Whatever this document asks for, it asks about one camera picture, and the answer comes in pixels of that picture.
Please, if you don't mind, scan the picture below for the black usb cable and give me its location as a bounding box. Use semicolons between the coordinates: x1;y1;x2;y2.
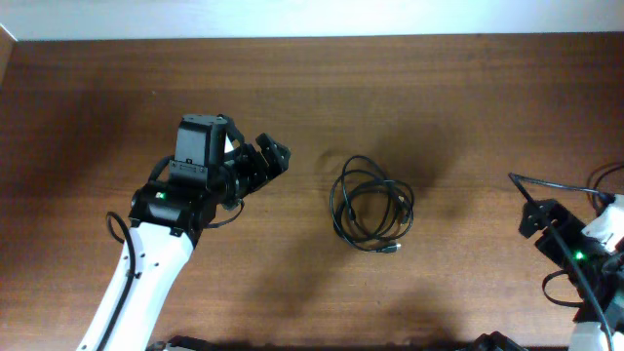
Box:
329;154;416;254

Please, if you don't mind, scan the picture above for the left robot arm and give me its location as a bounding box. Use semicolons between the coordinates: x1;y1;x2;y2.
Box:
78;114;291;350

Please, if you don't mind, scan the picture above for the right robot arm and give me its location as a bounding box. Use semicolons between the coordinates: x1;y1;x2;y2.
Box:
519;194;623;350

